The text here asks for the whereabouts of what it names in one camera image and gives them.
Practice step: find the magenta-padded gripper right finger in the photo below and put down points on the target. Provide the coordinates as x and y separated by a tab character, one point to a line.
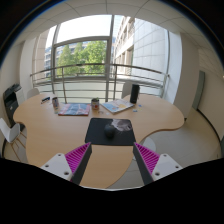
163	165

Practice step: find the black printer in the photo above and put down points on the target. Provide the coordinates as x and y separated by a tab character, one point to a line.
11	100

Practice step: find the small black desk device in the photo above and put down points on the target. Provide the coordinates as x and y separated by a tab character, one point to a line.
45	100

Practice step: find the printed drink can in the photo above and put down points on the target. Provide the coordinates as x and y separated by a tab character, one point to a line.
55	102

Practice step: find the light blue magazine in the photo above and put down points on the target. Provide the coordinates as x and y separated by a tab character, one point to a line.
116	106

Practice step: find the black mouse pad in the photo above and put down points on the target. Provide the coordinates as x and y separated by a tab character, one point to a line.
96	133

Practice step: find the white chair, wooden legs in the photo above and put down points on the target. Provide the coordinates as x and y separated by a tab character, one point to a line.
9	131

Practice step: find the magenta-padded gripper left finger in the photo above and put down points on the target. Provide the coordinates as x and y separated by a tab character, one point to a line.
61	165

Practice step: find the white plant pot, red print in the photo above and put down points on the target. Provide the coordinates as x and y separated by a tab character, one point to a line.
95	105

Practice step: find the red and blue magazine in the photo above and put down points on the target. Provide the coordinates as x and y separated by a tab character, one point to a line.
75	109

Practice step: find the black cylindrical bottle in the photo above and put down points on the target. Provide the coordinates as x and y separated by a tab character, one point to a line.
134	94

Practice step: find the metal balcony railing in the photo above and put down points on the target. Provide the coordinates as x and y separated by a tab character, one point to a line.
107	83

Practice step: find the black computer mouse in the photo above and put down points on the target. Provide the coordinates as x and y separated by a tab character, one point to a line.
110	131

